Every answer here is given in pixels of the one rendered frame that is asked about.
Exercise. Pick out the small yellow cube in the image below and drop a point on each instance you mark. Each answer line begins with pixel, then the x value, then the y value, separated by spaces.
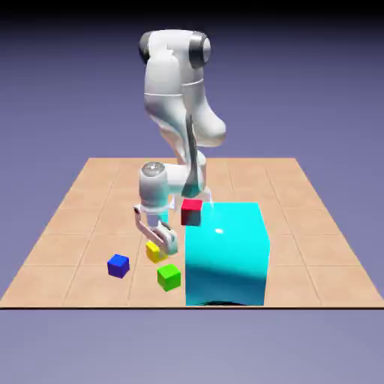
pixel 153 252

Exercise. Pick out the small red cube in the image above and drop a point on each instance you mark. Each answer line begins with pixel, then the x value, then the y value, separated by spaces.
pixel 191 210

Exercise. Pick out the small blue cube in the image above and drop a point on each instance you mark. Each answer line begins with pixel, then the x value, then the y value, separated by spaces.
pixel 118 266

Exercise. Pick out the small green cube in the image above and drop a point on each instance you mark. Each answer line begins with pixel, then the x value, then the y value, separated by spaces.
pixel 168 277

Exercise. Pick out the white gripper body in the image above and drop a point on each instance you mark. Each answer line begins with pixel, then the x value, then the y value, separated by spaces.
pixel 159 235

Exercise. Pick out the large cyan box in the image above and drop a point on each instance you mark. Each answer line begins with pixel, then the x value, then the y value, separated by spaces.
pixel 225 255

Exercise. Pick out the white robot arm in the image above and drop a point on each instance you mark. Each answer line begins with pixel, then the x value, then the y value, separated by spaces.
pixel 168 90

